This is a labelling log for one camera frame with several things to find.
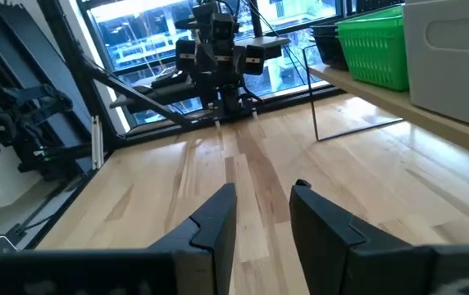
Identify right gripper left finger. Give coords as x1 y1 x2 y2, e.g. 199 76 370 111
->
148 183 239 295

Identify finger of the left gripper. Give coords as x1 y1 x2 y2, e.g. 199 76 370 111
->
196 42 218 75
234 43 247 77

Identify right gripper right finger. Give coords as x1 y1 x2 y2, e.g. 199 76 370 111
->
289 179 414 295

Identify green plastic basket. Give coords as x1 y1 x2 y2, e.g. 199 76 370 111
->
336 16 411 93
335 4 404 26

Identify grey plastic basket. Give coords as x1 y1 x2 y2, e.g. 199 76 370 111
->
402 0 469 133

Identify wooden shelf black legs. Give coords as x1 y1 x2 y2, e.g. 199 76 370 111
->
302 43 469 164

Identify large window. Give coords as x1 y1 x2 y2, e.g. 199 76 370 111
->
76 0 406 128

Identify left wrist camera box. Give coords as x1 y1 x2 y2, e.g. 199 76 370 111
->
209 11 236 42

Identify white strip on frame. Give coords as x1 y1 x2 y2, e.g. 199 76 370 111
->
89 115 105 171

